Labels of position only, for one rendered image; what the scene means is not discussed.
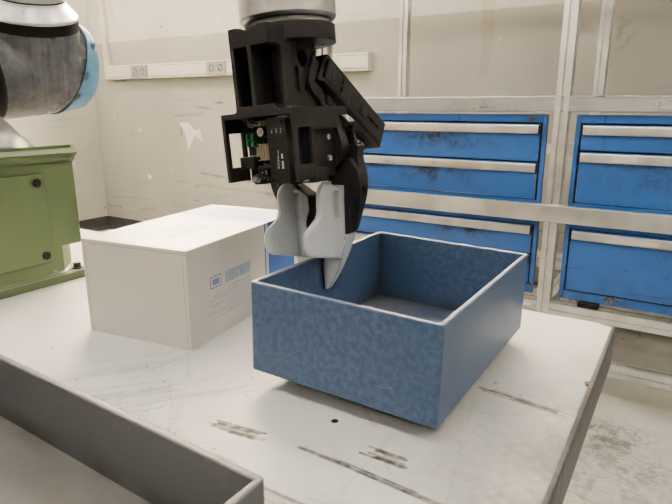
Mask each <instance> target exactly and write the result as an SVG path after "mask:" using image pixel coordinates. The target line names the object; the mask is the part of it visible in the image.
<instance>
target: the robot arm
mask: <svg viewBox="0 0 672 504"><path fill-rule="evenodd" d="M237 5H238V14H239V23H240V25H241V26H242V27H243V28H245V30H243V29H237V28H235V29H231V30H227V31H228V40H229V49H230V57H231V66H232V75H233V84H234V92H235V101H236V113H235V114H230V115H222V116H221V123H222V131H223V140H224V148H225V156H226V165H227V173H228V181H229V183H235V182H241V181H247V180H251V175H250V169H251V172H252V181H253V182H254V183H255V185H259V184H269V183H271V188H272V191H273V193H274V196H275V198H276V200H277V207H278V215H277V218H276V220H275V221H274V222H273V223H272V224H271V225H270V226H269V227H268V229H267V230H266V231H265V234H264V245H265V248H266V250H267V251H268V252H269V253H270V254H272V255H282V256H296V257H297V259H298V262H301V261H304V260H307V259H309V258H312V257H314V258H324V262H323V265H322V270H323V285H324V288H325V289H329V288H331V287H332V286H333V285H334V283H335V281H336V280H337V278H338V276H339V275H340V273H341V271H342V269H343V267H344V265H345V262H346V260H347V257H348V255H349V252H350V250H351V247H352V244H353V241H354V237H355V233H356V231H357V230H358V228H359V224H360V221H361V217H362V213H363V210H364V206H365V202H366V198H367V192H368V175H367V169H366V164H365V161H364V150H365V149H370V148H380V144H381V140H382V135H383V131H384V127H385V123H384V122H383V121H382V120H381V118H380V117H379V116H378V115H377V114H376V112H375V111H374V110H373V109H372V107H371V106H370V105H369V104H368V103H367V101H366V100H365V99H364V98H363V96H362V95H361V94H360V93H359V92H358V90H357V89H356V88H355V87H354V85H353V84H352V83H351V82H350V81H349V79H348V78H347V77H346V76H345V74H344V73H343V72H342V71H341V70H340V68H339V67H338V66H337V65H336V63H335V62H334V61H333V60H332V59H331V57H330V56H329V55H327V54H324V55H319V56H316V49H321V48H325V47H329V46H332V45H334V44H335V43H336V32H335V24H334V23H333V22H332V21H334V19H335V17H336V6H335V0H237ZM94 48H95V42H94V40H93V38H92V36H91V35H90V33H89V32H88V31H87V30H86V29H85V28H84V27H83V26H81V25H79V19H78V15H77V14H76V13H75V12H74V11H73V10H72V9H71V8H70V7H69V6H68V5H67V3H66V2H65V0H0V149H3V148H19V147H35V146H34V144H32V143H31V142H30V141H29V140H28V139H26V138H25V137H23V136H21V135H20V134H19V133H18V132H17V131H16V130H15V129H14V128H13V127H12V126H11V125H10V124H9V123H7V122H6V121H5V120H7V119H15V118H22V117H29V116H37V115H44V114H52V115H55V114H61V113H64V112H65V111H70V110H75V109H79V108H82V107H84V106H85V105H86V104H87V103H88V102H90V101H91V99H92V98H93V96H94V95H95V92H96V90H97V87H98V82H99V74H100V65H99V56H98V52H97V51H96V50H95V49H94ZM239 133H240V134H241V143H242V152H243V157H242V158H240V163H241V167H238V168H233V164H232V156H231V147H230V139H229V134H239ZM248 147H249V154H250V157H248ZM326 180H328V181H332V182H331V184H330V183H327V182H323V183H321V184H320V185H319V187H318V189H317V192H315V191H313V190H312V189H311V188H309V187H308V186H307V185H305V184H303V183H316V182H321V181H326Z"/></svg>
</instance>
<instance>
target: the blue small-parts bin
mask: <svg viewBox="0 0 672 504"><path fill-rule="evenodd" d="M527 261H528V254H526V253H520V252H513V251H507V250H500V249H493V248H487V247H480V246H473V245H467V244H460V243H453V242H447V241H440V240H433V239H427V238H420V237H413V236H407V235H400V234H393V233H387V232H376V233H373V234H371V235H368V236H366V237H363V238H361V239H358V240H355V241H353V244H352V247H351V250H350V252H349V255H348V257H347V260H346V262H345V265H344V267H343V269H342V271H341V273H340V275H339V276H338V278H337V280H336V281H335V283H334V285H333V286H332V287H331V288H329V289H325V288H324V285H323V270H322V265H323V262H324V258H314V257H312V258H309V259H307V260H304V261H301V262H299V263H296V264H294V265H291V266H289V267H286V268H283V269H281V270H278V271H276V272H273V273H271V274H268V275H265V276H263V277H260V278H258V279H255V280H253V281H251V297H252V336H253V368H254V369H256V370H259V371H262V372H265V373H268V374H271V375H274V376H277V377H280V378H283V379H286V380H289V381H292V382H295V383H298V384H301V385H304V386H307V387H310V388H313V389H316V390H319V391H322V392H325V393H328V394H331V395H334V396H337V397H340V398H343V399H346V400H349V401H352V402H355V403H358V404H361V405H364V406H367V407H370V408H373V409H376V410H379V411H382V412H385V413H388V414H391V415H394V416H397V417H400V418H403V419H406V420H409V421H412V422H415V423H418V424H421V425H424V426H427V427H430V428H437V427H438V426H439V425H440V424H441V423H442V422H443V420H444V419H445V418H446V417H447V416H448V414H449V413H450V412H451V411H452V410H453V408H454V407H455V406H456V405H457V404H458V402H459V401H460V400H461V399H462V397H463V396H464V395H465V394H466V393H467V391H468V390H469V389H470V388H471V387H472V385H473V384H474V383H475V382H476V381H477V379H478V378H479V377H480V376H481V374H482V373H483V372H484V371H485V370H486V368H487V367H488V366H489V365H490V364H491V362H492V361H493V360H494V359H495V358H496V356H497V355H498V354H499V353H500V351H501V350H502V349H503V348H504V347H505V345H506V344H507V343H508V342H509V341H510V339H511V338H512V337H513V336H514V335H515V333H516V332H517V331H518V330H519V328H520V327H521V317H522V308H523V299H524V289H525V280H526V271H527Z"/></svg>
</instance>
